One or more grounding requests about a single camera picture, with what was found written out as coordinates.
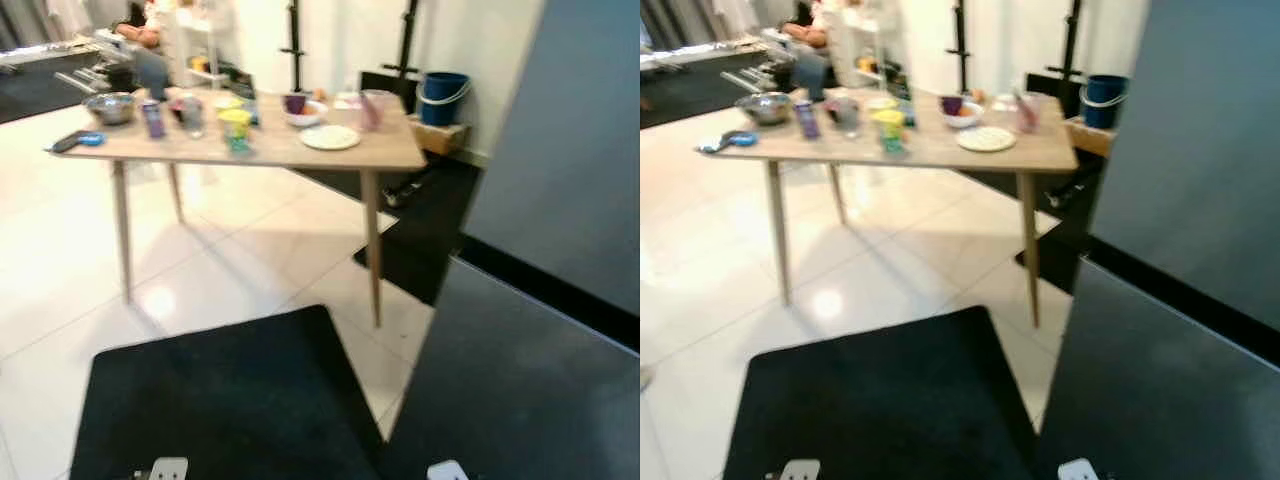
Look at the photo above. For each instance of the silver fridge freezer door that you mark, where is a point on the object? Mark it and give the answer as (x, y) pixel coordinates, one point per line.
(1200, 130)
(570, 130)

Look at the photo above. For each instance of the small blue lid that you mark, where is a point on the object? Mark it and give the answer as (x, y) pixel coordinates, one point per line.
(744, 139)
(91, 139)

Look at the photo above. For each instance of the dark grey carpet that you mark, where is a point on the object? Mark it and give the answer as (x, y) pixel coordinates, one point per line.
(40, 90)
(680, 95)

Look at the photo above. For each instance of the metal mixing bowl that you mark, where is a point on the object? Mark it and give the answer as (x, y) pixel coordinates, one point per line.
(765, 107)
(110, 107)

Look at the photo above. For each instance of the purple drink can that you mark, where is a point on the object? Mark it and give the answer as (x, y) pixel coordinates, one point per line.
(153, 120)
(807, 120)

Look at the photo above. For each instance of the wooden crate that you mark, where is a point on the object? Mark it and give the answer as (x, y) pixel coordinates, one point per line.
(440, 137)
(1090, 137)

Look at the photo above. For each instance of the light wooden table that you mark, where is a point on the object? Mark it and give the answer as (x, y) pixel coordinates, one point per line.
(200, 150)
(850, 152)

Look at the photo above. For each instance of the clear drinking glass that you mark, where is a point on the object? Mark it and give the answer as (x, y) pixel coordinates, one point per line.
(190, 118)
(845, 118)

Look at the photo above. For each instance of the blue bucket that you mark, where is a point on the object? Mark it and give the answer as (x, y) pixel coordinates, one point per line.
(443, 100)
(1104, 102)

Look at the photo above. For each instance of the seated person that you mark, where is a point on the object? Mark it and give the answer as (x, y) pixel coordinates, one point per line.
(805, 30)
(140, 30)

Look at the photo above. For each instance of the green cup with yellow lid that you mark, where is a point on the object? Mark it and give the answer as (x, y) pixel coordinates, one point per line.
(889, 132)
(236, 130)

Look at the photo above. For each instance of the white shelf unit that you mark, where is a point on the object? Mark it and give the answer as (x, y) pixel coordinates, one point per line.
(860, 40)
(200, 40)

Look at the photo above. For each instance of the pink clear cup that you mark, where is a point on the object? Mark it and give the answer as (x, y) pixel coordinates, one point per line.
(1029, 112)
(371, 110)

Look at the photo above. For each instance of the black tripod stand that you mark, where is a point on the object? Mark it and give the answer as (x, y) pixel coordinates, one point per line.
(294, 50)
(962, 50)
(1072, 40)
(407, 40)

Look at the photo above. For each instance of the white plate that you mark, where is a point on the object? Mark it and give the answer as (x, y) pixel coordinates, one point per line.
(986, 139)
(329, 138)

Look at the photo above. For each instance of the purple cup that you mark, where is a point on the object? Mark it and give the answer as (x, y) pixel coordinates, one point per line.
(294, 102)
(951, 104)

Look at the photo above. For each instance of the white ceramic bowl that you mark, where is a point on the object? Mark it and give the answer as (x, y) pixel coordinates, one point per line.
(962, 119)
(305, 118)

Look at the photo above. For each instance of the black box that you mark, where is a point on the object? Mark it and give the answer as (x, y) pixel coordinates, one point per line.
(1050, 95)

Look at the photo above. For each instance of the small black device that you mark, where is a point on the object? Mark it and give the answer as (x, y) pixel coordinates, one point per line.
(64, 143)

